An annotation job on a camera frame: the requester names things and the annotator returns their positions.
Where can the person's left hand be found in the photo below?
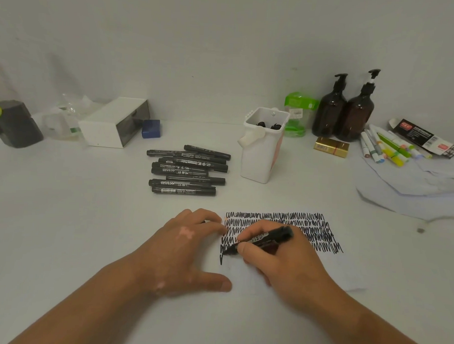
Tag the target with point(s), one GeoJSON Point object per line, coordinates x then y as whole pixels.
{"type": "Point", "coordinates": [172, 250]}

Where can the person's right hand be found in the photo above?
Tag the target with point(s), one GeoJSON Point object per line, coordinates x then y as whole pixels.
{"type": "Point", "coordinates": [294, 269]}

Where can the person's left thumb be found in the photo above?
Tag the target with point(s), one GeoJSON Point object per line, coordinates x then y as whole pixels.
{"type": "Point", "coordinates": [212, 282]}

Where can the person's right thumb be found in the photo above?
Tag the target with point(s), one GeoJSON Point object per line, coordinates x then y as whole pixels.
{"type": "Point", "coordinates": [252, 254]}

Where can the black marker pen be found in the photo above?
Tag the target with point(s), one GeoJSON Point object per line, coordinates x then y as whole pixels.
{"type": "Point", "coordinates": [276, 236]}

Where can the white scribbled paper sheet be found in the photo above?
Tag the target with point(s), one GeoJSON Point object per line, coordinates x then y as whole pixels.
{"type": "Point", "coordinates": [321, 232]}

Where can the person's right forearm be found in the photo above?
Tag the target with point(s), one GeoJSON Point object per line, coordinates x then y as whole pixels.
{"type": "Point", "coordinates": [359, 327]}

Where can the person's left forearm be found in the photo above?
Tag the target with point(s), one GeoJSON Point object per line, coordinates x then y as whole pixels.
{"type": "Point", "coordinates": [85, 302]}

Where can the pile of black markers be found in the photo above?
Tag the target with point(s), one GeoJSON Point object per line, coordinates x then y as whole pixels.
{"type": "Point", "coordinates": [186, 171]}

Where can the black items in bucket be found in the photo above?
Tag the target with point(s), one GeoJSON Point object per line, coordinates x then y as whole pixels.
{"type": "Point", "coordinates": [268, 125]}

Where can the small gold box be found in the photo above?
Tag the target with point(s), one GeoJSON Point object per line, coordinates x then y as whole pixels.
{"type": "Point", "coordinates": [331, 147]}

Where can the green plastic package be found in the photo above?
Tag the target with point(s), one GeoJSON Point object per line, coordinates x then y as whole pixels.
{"type": "Point", "coordinates": [297, 116]}

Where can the amber pump bottle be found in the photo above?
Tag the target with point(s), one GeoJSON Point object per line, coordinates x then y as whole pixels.
{"type": "Point", "coordinates": [329, 114]}
{"type": "Point", "coordinates": [357, 119]}

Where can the small blue box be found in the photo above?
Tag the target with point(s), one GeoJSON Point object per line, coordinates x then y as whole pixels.
{"type": "Point", "coordinates": [151, 129]}

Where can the loose white paper sheets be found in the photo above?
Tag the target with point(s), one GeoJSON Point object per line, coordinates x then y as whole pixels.
{"type": "Point", "coordinates": [408, 187]}

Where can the pile of coloured highlighters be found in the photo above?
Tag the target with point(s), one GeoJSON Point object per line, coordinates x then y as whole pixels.
{"type": "Point", "coordinates": [389, 148]}

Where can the white rectangular storage box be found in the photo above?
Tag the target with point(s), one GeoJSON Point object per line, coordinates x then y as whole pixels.
{"type": "Point", "coordinates": [106, 125]}

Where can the black and red package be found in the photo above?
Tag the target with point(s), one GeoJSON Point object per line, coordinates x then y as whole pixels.
{"type": "Point", "coordinates": [425, 138]}

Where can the clear plastic packaging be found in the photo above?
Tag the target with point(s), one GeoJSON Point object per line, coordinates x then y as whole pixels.
{"type": "Point", "coordinates": [61, 121]}

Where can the dark grey container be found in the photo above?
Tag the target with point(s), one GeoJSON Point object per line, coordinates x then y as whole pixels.
{"type": "Point", "coordinates": [16, 127]}

